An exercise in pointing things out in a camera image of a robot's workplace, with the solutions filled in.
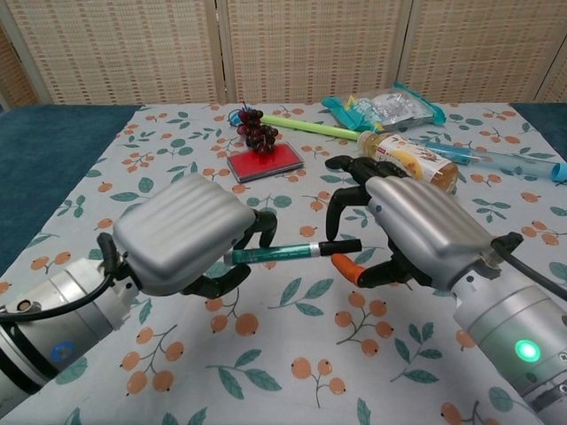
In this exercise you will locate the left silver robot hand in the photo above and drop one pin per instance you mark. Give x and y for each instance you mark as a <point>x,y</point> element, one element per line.
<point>181,234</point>

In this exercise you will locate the light green plastic stick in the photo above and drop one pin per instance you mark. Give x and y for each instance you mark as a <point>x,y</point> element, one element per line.
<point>310,126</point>

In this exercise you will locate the clear blue-capped plastic tube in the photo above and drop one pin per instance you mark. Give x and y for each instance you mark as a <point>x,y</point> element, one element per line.
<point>487,158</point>

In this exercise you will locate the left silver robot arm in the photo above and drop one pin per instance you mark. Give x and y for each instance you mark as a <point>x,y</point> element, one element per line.
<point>48,327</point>

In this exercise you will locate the green marker body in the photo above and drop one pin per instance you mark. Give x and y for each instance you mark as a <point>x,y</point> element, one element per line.
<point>270,254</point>

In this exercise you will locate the bamboo folding screen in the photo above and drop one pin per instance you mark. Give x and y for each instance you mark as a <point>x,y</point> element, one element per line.
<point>283,51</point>

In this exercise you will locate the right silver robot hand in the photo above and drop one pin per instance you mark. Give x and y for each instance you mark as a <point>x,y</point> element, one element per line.
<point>425,221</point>

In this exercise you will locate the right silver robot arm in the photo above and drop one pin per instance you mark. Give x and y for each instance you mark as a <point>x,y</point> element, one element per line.
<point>518,336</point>

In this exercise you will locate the yellow tea drink bottle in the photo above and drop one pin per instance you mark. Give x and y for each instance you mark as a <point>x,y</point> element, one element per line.
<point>412,157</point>

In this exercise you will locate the red ink stamp pad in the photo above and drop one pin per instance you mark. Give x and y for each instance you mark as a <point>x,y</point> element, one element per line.
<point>265,162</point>

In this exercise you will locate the teal clear snack bag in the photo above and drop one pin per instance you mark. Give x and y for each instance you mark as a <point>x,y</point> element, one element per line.
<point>385,110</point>

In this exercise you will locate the dark red grape bunch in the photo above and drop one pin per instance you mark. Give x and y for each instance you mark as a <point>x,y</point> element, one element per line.
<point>258,130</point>

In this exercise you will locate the black marker cap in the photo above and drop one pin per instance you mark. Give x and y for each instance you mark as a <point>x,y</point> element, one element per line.
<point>340,246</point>

